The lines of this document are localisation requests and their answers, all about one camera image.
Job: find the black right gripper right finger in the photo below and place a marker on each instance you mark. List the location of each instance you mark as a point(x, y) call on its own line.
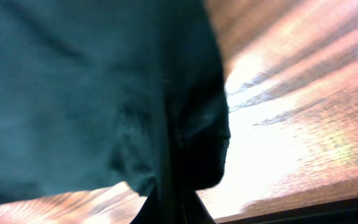
point(194, 210)

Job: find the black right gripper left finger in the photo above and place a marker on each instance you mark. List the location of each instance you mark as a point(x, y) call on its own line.
point(150, 212)

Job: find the black shorts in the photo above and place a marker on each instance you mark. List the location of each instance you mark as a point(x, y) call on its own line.
point(97, 92)

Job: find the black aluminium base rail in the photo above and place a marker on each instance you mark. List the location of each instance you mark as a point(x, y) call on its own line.
point(340, 212)

